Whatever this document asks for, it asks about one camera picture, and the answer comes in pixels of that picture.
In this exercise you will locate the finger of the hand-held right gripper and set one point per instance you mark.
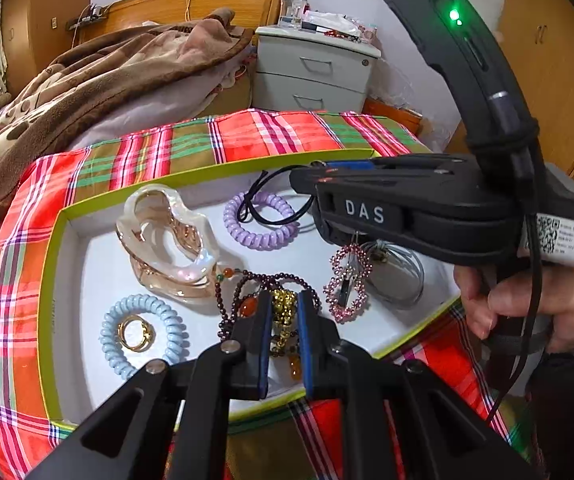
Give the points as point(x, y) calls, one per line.
point(417, 220)
point(357, 164)

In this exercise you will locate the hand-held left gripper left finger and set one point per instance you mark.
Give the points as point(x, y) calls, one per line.
point(265, 345)

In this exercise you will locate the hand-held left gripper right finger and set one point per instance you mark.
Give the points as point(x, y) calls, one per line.
point(308, 350)

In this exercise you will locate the pink beaded hair clip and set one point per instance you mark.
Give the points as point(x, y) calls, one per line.
point(339, 280)

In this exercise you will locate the yellow-green cardboard box tray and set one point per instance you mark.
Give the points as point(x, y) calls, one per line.
point(97, 270)

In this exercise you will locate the person's right hand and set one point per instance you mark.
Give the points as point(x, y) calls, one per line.
point(517, 295)

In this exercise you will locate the wooden wardrobe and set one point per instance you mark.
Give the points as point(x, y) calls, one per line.
point(562, 60)

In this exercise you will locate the white nightstand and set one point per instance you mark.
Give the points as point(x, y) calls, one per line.
point(312, 70)

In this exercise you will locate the translucent beige hair claw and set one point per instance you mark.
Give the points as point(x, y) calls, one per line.
point(167, 260)

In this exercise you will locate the clutter on nightstand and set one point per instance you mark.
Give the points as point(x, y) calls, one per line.
point(339, 22)

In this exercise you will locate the clear glass container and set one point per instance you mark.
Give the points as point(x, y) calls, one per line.
point(293, 12)

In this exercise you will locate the wooden headboard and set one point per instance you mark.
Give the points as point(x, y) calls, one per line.
point(167, 5)

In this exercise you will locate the red green plaid cloth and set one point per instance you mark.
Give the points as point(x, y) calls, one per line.
point(17, 270)

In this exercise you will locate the brown fleece blanket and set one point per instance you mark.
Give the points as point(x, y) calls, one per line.
point(82, 85)

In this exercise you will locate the power strip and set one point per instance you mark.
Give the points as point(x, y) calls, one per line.
point(89, 15)

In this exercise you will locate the wooden cabinet with socket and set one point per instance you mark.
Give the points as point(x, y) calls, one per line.
point(47, 15)

